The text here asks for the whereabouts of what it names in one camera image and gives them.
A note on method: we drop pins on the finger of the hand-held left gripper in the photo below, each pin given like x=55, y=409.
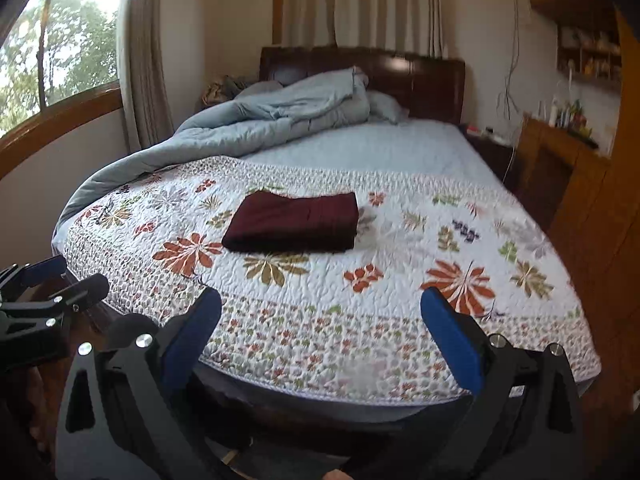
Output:
x=85, y=290
x=45, y=269

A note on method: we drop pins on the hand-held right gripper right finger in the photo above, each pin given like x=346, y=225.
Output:
x=450, y=335

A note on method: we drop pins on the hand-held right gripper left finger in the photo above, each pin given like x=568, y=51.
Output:
x=192, y=332

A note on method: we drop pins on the maroon pants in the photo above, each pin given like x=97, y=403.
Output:
x=295, y=222

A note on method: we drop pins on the dark wooden bed base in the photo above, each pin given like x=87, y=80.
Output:
x=300, y=410

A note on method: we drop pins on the floral quilted bedspread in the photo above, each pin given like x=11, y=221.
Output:
x=325, y=280

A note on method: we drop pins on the dark wooden nightstand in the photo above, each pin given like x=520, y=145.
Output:
x=490, y=157

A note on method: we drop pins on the light wooden cabinet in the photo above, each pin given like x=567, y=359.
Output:
x=550, y=175

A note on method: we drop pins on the light blue bed sheet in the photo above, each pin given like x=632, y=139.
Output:
x=400, y=152

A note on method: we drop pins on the light blue duvet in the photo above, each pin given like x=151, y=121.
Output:
x=250, y=120

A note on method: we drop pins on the narrow beige curtain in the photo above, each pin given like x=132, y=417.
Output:
x=145, y=60

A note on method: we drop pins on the wooden framed window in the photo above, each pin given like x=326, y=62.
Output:
x=75, y=35

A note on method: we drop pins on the light blue pillow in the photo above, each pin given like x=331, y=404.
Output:
x=387, y=106

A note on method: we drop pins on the white bottle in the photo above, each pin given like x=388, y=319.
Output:
x=554, y=112

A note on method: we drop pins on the pile of clothes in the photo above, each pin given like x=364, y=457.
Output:
x=225, y=87

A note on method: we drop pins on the dark wooden headboard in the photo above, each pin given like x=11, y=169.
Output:
x=435, y=85

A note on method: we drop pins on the wide beige curtain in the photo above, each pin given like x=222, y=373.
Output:
x=360, y=5

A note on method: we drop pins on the wooden wall shelf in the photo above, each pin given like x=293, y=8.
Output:
x=590, y=15

